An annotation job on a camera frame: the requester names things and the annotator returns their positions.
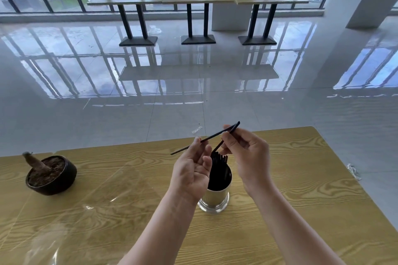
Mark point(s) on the person's left hand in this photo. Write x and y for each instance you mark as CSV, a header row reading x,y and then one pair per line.
x,y
188,174

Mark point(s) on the black chopstick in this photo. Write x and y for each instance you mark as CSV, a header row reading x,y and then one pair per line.
x,y
236,125
213,134

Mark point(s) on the dark brown plant pot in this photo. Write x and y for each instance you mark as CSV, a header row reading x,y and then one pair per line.
x,y
59,182

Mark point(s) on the person's right forearm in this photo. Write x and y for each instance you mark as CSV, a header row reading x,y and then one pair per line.
x,y
289,227

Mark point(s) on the person's left forearm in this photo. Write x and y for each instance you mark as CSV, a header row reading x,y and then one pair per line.
x,y
161,230

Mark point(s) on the person's right hand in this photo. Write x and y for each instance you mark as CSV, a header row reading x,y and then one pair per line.
x,y
252,159

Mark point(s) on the person's left thumb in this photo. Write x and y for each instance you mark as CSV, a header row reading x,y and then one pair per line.
x,y
195,146

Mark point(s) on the person's right fingers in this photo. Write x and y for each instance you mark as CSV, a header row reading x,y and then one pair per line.
x,y
227,142

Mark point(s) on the crumpled clear plastic wrapper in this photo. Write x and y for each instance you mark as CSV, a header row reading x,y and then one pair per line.
x,y
354,171

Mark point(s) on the brown plant stump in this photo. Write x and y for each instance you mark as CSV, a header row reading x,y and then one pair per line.
x,y
37,164

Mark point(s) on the steel chopstick holder cup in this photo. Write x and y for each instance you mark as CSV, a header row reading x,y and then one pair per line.
x,y
214,201

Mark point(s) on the bundle of black chopsticks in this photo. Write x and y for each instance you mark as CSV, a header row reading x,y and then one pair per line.
x,y
219,171

